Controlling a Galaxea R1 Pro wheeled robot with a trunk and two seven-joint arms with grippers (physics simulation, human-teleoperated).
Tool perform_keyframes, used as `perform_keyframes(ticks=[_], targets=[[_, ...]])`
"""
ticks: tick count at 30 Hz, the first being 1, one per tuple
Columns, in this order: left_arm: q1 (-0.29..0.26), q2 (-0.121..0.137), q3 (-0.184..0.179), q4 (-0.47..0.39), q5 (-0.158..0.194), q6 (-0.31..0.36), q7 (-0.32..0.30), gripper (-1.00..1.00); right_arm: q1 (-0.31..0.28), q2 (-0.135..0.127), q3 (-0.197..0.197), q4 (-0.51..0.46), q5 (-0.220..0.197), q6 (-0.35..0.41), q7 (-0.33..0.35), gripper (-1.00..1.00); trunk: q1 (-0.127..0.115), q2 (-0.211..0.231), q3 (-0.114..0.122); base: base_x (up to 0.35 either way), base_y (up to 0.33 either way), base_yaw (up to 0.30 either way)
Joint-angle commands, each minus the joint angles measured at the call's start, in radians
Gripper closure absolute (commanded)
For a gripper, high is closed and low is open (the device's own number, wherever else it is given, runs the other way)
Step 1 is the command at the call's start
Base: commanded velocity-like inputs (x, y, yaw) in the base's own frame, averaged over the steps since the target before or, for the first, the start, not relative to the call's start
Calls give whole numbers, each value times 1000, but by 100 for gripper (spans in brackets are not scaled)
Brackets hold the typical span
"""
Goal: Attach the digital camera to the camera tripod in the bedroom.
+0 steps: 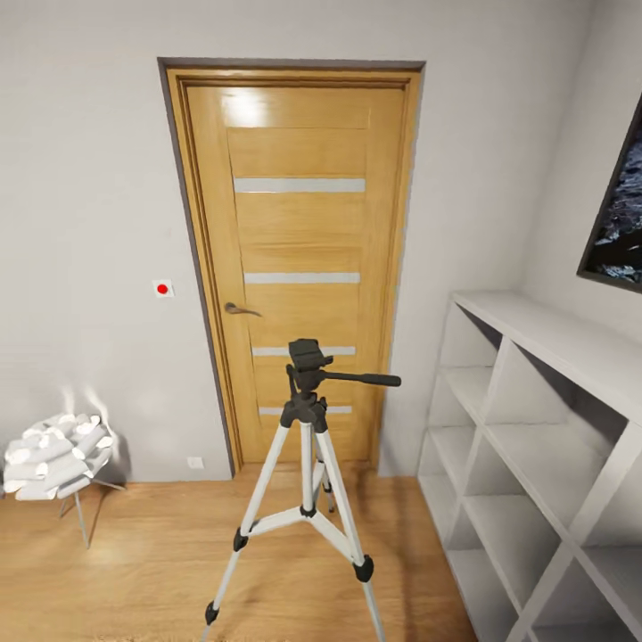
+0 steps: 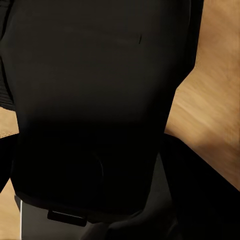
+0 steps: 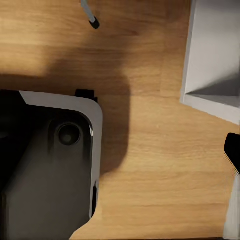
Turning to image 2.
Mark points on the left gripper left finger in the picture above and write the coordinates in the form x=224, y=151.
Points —
x=7, y=150

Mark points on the digital camera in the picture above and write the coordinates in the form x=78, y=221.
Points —
x=92, y=83

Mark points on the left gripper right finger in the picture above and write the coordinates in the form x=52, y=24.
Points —
x=207, y=206

